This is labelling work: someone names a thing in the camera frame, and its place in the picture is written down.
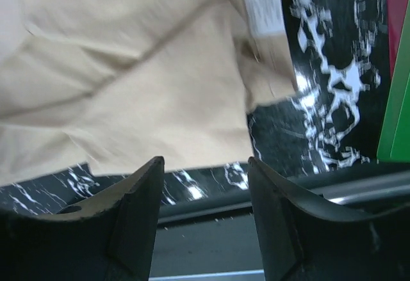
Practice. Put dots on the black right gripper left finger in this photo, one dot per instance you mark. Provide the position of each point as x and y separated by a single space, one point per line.
109 236

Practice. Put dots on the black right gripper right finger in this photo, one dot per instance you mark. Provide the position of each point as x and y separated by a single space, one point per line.
303 236

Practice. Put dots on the beige t shirt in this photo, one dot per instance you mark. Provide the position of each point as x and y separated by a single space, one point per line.
113 83

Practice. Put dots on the green plastic folder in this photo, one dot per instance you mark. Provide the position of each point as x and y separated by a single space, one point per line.
394 139

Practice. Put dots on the red plastic folder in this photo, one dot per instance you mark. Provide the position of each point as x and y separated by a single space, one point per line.
396 15

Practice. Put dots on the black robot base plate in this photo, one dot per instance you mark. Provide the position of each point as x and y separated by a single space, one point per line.
206 227

